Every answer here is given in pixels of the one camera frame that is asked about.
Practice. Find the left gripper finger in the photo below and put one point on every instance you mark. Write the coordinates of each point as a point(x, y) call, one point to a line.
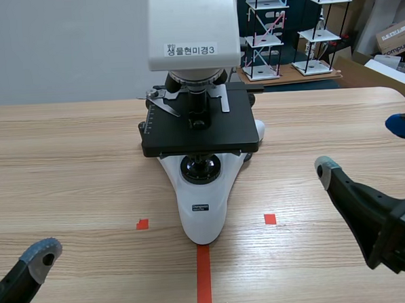
point(16, 287)

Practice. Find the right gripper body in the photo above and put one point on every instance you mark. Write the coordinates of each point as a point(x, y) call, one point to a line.
point(404, 236)

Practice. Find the open brown cardboard box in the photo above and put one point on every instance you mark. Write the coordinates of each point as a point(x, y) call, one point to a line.
point(364, 71)

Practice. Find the printed brown cardboard box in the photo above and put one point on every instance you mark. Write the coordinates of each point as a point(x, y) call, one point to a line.
point(392, 41)

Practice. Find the white tiered shelf model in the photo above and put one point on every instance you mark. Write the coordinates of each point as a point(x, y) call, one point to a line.
point(315, 67)
point(264, 70)

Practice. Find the low wooden board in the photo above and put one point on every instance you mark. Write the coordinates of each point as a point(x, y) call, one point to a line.
point(294, 79)

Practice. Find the white wash basin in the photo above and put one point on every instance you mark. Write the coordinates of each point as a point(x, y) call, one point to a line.
point(385, 6)

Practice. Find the white and black microscope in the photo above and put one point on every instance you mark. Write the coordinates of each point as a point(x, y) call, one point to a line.
point(198, 199)

